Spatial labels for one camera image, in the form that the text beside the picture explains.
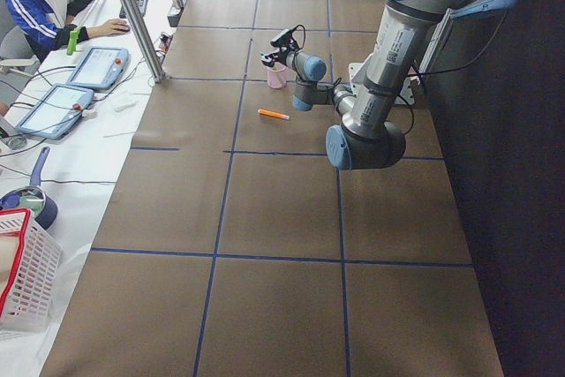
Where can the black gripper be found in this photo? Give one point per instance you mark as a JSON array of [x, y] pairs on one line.
[[279, 58]]

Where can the orange highlighter pen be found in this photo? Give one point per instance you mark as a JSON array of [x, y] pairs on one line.
[[273, 114]]

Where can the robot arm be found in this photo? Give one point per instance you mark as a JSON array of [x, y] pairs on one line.
[[365, 139]]

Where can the pink mesh pen holder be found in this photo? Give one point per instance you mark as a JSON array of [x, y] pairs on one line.
[[276, 76]]

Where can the far teach pendant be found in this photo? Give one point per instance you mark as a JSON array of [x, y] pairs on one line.
[[99, 67]]

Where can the teach pendant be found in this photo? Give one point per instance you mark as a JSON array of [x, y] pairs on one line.
[[99, 67], [56, 112]]

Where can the near teach pendant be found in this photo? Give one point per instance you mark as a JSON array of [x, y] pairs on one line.
[[56, 112]]

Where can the person in blue jacket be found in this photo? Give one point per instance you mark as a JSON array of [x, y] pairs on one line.
[[47, 24]]

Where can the blue saucepan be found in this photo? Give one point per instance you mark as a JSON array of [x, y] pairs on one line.
[[32, 196]]

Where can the white red plastic basket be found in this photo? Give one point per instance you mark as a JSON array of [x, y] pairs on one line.
[[29, 261]]

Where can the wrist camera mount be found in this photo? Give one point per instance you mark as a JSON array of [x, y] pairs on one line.
[[285, 40]]

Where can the aluminium frame post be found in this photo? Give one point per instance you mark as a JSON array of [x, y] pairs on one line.
[[145, 43]]

